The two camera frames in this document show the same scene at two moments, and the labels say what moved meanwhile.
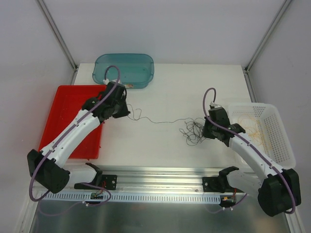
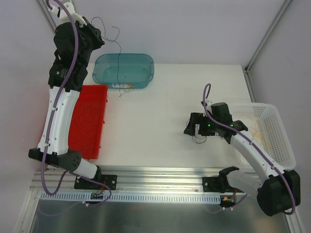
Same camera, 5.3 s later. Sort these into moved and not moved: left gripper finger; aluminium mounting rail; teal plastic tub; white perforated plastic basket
Moved: left gripper finger
Not moved: teal plastic tub; white perforated plastic basket; aluminium mounting rail
